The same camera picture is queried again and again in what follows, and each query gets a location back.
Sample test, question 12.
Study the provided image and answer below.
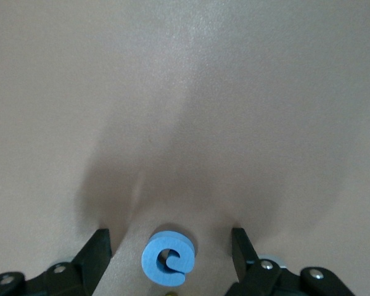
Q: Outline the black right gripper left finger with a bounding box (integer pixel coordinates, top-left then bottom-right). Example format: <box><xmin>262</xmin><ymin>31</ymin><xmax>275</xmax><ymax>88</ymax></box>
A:
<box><xmin>0</xmin><ymin>228</ymin><xmax>112</xmax><ymax>296</ymax></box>

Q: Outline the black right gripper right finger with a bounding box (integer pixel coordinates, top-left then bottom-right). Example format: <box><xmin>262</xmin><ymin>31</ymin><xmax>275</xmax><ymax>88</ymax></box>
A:
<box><xmin>224</xmin><ymin>227</ymin><xmax>354</xmax><ymax>296</ymax></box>

